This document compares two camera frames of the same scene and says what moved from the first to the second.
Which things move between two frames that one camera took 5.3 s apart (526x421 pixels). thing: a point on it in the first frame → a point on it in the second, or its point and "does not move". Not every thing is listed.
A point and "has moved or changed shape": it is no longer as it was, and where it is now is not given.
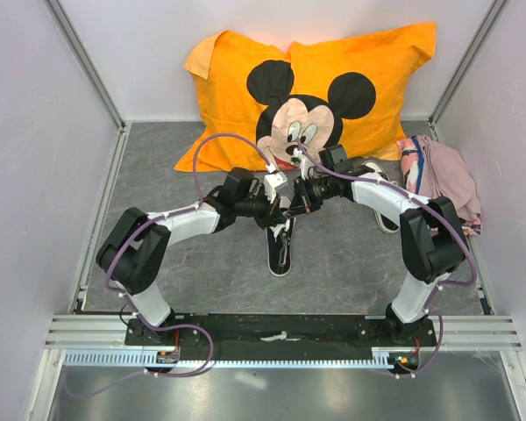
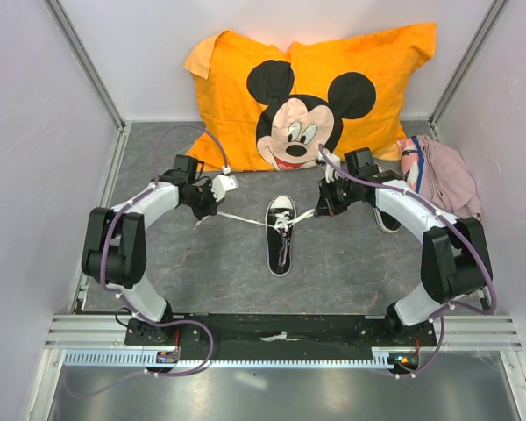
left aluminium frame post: [79, 50] does not move
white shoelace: [275, 228] has moved or changed shape
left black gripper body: [266, 210] → [202, 201]
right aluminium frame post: [467, 63] does not move
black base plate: [283, 331] does not move
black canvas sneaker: [279, 242] does not move
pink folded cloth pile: [430, 171] does not move
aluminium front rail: [108, 332] does not move
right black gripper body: [312, 192] → [338, 195]
